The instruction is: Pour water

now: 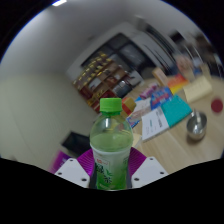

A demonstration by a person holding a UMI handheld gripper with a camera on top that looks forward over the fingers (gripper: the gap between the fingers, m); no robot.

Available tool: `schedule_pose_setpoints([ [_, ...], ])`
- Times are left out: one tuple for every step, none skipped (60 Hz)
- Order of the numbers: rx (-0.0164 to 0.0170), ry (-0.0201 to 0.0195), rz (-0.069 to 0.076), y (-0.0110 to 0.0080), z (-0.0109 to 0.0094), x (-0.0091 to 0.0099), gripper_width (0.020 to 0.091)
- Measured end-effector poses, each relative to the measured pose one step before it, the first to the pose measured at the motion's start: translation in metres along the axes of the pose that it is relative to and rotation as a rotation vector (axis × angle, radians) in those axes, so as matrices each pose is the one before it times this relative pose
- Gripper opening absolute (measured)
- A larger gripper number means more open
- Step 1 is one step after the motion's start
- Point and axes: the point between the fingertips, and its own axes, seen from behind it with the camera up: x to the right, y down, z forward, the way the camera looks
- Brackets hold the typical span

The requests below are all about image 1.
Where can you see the blue printed book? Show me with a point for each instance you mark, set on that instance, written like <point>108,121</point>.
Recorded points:
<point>161,97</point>

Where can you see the white booklet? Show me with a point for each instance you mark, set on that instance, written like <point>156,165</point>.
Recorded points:
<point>155,124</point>

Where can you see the flat round red coaster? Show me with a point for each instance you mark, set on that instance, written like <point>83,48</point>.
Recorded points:
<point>217,105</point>

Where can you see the pale yellow note block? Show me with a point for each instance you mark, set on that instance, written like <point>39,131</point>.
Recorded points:
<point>136,140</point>

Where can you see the ceiling light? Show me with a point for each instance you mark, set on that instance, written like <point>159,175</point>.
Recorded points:
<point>59,2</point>

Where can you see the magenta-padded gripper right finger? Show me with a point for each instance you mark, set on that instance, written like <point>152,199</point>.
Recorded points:
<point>150,170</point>

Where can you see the teal book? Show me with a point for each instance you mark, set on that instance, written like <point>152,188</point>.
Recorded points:
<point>176,110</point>

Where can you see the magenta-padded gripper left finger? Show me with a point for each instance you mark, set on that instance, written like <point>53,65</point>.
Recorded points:
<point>71,171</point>

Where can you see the orange rainbow book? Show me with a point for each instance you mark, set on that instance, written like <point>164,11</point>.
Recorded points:
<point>177,84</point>

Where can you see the green tea bottle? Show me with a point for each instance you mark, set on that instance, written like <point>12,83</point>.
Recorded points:
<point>111,146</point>

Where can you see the pale yellow paper pad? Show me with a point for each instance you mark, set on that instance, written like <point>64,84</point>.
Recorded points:
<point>197,89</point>

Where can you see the small steel cup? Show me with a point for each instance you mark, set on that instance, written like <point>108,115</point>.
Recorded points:
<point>196,125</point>

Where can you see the orange standing card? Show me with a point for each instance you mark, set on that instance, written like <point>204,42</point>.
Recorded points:
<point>160,76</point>

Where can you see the wooden shelf unit with trophies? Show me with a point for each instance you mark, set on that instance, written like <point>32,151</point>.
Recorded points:
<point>100,78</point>

